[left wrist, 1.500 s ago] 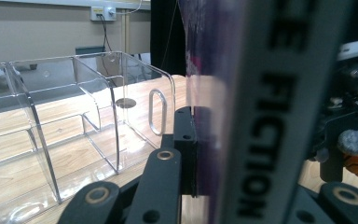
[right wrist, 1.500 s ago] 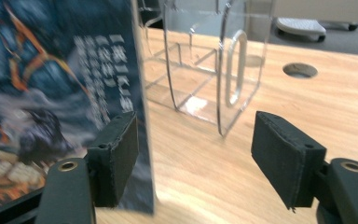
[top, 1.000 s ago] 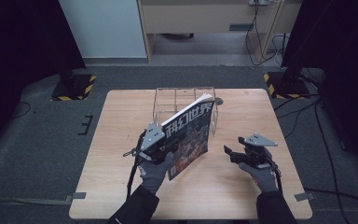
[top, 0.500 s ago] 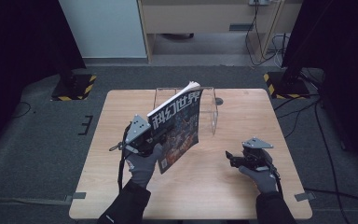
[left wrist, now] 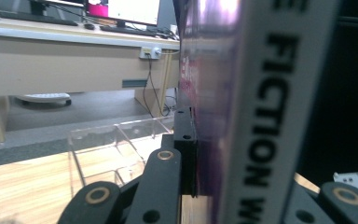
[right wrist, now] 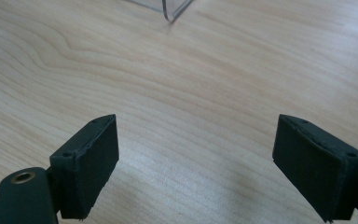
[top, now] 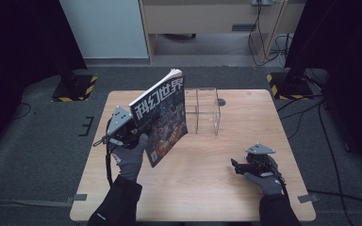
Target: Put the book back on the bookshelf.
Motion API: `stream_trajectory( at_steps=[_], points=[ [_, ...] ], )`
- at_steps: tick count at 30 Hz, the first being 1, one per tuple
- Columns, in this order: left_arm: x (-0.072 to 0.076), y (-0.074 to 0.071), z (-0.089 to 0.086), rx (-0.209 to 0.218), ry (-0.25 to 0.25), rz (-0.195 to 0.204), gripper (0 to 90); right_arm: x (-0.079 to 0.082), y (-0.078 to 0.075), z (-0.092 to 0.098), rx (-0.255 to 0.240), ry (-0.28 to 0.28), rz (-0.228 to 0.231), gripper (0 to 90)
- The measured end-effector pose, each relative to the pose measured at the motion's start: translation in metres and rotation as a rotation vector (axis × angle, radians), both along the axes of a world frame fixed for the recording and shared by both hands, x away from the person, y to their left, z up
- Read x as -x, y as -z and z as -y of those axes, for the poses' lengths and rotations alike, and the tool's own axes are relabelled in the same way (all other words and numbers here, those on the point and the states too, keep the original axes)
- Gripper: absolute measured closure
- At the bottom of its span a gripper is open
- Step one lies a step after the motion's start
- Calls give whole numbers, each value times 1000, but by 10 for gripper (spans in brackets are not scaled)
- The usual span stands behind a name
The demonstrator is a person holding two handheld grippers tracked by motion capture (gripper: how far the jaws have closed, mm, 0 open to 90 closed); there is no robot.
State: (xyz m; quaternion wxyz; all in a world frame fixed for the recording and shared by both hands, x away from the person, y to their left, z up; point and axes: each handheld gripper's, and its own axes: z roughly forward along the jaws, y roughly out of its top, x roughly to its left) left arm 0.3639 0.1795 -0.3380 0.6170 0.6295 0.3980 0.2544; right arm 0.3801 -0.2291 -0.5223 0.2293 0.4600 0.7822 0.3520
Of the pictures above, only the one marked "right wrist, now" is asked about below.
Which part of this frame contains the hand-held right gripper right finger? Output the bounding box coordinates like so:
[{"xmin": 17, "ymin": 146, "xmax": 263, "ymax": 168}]
[{"xmin": 271, "ymin": 113, "xmax": 358, "ymax": 223}]

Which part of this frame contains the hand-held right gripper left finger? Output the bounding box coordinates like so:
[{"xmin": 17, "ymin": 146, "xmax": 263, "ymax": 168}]
[{"xmin": 49, "ymin": 113, "xmax": 120, "ymax": 220}]

